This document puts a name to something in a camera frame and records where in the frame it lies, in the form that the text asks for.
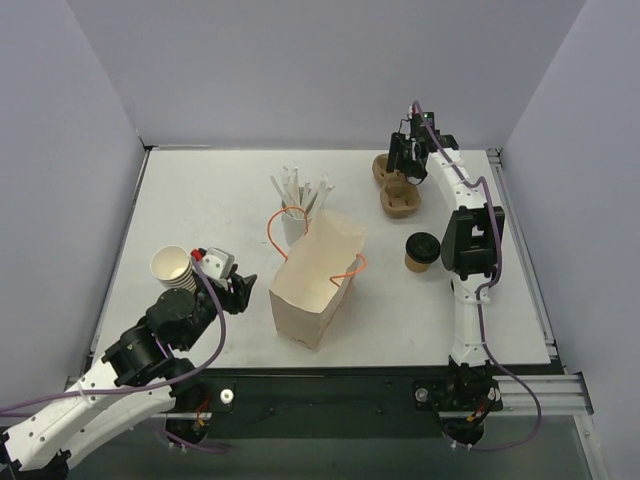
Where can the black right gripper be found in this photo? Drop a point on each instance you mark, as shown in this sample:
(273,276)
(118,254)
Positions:
(401,157)

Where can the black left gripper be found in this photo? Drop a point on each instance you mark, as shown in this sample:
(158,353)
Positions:
(232,292)

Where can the beige paper takeout bag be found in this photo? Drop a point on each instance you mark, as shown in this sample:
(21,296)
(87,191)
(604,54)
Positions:
(310,285)

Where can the black plastic cup lid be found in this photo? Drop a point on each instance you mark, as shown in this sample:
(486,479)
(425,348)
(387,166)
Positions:
(423,247)

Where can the brown paper coffee cup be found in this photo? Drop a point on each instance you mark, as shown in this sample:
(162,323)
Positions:
(419,263)

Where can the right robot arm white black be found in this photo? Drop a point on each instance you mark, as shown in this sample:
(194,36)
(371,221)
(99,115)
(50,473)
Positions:
(470,249)

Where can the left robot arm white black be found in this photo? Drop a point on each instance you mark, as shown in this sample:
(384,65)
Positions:
(137,377)

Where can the brown pulp cup carrier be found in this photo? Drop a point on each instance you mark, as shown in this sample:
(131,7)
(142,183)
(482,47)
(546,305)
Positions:
(398,197)

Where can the stack of paper cups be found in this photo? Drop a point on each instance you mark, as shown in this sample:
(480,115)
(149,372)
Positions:
(171,266)

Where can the white straw holder cup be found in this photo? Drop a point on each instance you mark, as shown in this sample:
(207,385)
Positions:
(295,223)

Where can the wrapped white straws bundle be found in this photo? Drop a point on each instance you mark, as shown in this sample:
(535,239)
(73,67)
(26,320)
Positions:
(305,198)

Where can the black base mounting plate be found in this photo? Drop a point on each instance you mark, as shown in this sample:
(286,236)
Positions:
(336,403)

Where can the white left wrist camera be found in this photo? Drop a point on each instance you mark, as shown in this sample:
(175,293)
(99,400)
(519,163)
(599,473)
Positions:
(216,264)

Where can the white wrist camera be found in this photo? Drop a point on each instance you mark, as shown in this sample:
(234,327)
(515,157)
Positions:
(421,123)
(216,264)

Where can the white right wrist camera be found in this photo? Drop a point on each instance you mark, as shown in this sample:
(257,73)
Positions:
(421,123)

